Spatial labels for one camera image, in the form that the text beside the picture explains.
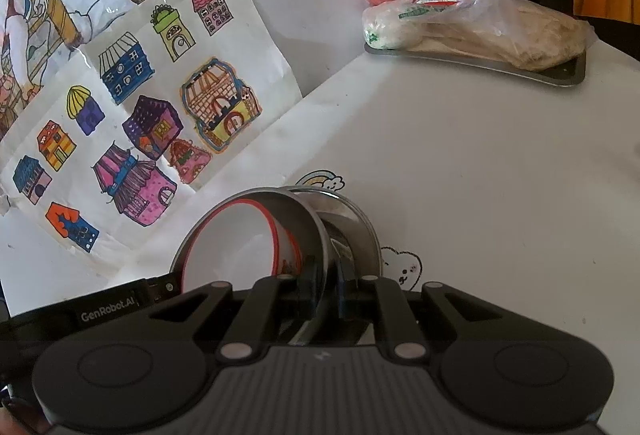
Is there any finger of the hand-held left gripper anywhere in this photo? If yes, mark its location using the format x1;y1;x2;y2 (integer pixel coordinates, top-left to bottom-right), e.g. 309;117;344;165
145;276;180;305

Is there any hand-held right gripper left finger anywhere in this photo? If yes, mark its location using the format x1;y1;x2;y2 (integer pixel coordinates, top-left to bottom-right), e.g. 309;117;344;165
147;260;323;362

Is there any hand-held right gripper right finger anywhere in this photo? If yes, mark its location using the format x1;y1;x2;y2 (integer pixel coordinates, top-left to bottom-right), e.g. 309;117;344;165
334;260;501;362

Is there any white ceramic bowl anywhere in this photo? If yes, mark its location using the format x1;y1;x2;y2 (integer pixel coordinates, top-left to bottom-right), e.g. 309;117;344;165
180;198;304;297

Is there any stainless steel plate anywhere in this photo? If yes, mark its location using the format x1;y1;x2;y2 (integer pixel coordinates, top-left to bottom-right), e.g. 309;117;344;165
282;185;384;347

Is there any stainless steel bowl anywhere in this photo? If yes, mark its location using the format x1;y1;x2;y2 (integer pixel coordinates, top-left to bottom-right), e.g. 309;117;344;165
170;188;332;347

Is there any printed white tablecloth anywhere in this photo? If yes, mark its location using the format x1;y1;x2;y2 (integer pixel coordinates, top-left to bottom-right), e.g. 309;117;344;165
0;32;640;435

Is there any coloured houses drawing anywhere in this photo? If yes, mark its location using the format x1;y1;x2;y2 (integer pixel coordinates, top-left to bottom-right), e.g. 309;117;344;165
0;0;304;317

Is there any green white food packet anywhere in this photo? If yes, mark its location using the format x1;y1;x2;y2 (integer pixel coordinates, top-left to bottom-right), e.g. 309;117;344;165
362;0;481;51

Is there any stainless steel tray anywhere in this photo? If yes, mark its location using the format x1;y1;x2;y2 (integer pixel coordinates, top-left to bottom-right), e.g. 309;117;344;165
363;39;587;87

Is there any flatbread in clear plastic bag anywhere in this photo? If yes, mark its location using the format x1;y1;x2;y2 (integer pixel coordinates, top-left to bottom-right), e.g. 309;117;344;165
417;0;597;72

